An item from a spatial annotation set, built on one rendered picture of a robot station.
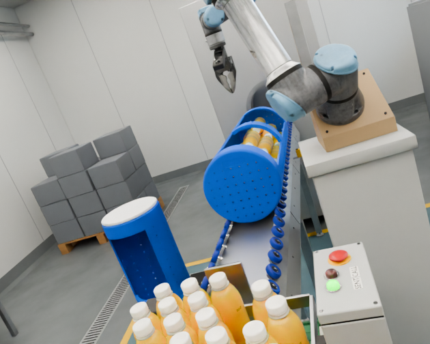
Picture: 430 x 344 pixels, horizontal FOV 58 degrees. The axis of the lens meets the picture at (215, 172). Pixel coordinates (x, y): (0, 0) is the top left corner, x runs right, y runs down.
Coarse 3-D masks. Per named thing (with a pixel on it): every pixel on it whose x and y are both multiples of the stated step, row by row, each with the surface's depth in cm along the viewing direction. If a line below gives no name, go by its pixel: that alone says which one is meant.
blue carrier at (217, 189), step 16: (256, 112) 214; (272, 112) 213; (240, 128) 172; (272, 128) 173; (224, 144) 156; (224, 160) 136; (240, 160) 135; (256, 160) 133; (272, 160) 136; (208, 176) 139; (224, 176) 138; (240, 176) 136; (256, 176) 135; (272, 176) 134; (208, 192) 141; (224, 192) 140; (240, 192) 138; (256, 192) 137; (272, 192) 136; (224, 208) 142; (240, 208) 140; (256, 208) 139; (272, 208) 138
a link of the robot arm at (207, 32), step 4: (204, 8) 156; (200, 12) 158; (200, 16) 159; (200, 20) 160; (204, 28) 160; (216, 28) 159; (220, 28) 161; (204, 32) 161; (208, 32) 159; (212, 32) 159; (216, 32) 159
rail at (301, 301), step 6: (306, 294) 87; (288, 300) 88; (294, 300) 88; (300, 300) 88; (306, 300) 87; (246, 306) 91; (252, 306) 91; (294, 306) 88; (300, 306) 88; (306, 306) 88; (252, 312) 91
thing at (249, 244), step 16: (240, 224) 150; (256, 224) 145; (272, 224) 140; (240, 240) 137; (256, 240) 132; (224, 256) 130; (240, 256) 126; (256, 256) 122; (288, 256) 121; (256, 272) 113; (288, 272) 113; (288, 288) 106
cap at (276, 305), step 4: (272, 296) 72; (276, 296) 71; (280, 296) 71; (268, 300) 71; (272, 300) 71; (276, 300) 70; (280, 300) 70; (284, 300) 70; (268, 304) 70; (272, 304) 70; (276, 304) 69; (280, 304) 69; (284, 304) 69; (268, 308) 69; (272, 308) 69; (276, 308) 68; (280, 308) 68; (284, 308) 69; (268, 312) 70; (272, 312) 69; (276, 312) 69; (280, 312) 69; (284, 312) 69; (276, 316) 69
